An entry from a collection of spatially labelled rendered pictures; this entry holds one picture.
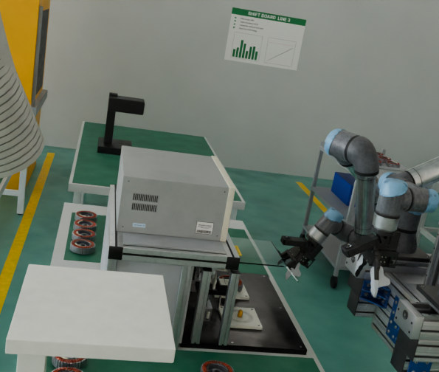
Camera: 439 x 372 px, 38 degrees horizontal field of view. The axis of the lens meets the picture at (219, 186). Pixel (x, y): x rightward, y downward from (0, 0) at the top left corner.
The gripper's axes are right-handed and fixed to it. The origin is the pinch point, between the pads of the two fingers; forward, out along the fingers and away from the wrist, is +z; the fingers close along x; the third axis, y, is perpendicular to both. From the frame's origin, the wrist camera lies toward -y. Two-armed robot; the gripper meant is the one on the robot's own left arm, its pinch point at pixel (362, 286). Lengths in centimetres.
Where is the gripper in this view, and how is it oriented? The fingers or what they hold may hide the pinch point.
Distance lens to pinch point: 206.8
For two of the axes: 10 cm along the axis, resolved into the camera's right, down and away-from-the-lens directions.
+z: -1.6, 9.5, 2.8
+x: -1.8, -3.0, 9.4
